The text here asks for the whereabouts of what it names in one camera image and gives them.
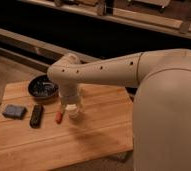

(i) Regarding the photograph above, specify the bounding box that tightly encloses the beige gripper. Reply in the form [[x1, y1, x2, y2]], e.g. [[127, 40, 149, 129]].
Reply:
[[59, 84, 81, 111]]

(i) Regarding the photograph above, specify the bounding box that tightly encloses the white ceramic cup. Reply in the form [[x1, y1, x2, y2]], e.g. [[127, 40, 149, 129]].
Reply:
[[66, 105, 79, 119]]

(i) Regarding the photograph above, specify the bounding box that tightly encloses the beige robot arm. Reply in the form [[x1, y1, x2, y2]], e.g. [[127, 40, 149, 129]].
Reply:
[[47, 49, 191, 171]]

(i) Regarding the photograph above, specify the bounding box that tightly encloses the black ceramic bowl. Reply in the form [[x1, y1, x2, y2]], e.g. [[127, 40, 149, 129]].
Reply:
[[28, 75, 58, 99]]

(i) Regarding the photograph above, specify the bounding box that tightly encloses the red marker pen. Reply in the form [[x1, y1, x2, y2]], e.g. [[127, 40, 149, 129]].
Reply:
[[55, 106, 64, 124]]

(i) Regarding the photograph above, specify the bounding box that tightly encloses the black remote control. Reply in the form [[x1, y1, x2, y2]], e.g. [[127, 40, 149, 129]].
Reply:
[[30, 105, 44, 128]]

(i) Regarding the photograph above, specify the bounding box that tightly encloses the wooden cutting board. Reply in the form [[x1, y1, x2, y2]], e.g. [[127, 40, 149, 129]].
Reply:
[[0, 82, 133, 171]]

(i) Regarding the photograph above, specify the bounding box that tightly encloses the blue sponge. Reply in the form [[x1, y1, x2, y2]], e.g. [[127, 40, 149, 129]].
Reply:
[[2, 105, 26, 119]]

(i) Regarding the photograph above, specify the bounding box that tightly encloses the wooden shelf rail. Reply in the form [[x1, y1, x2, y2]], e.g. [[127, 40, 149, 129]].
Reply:
[[0, 24, 100, 73]]

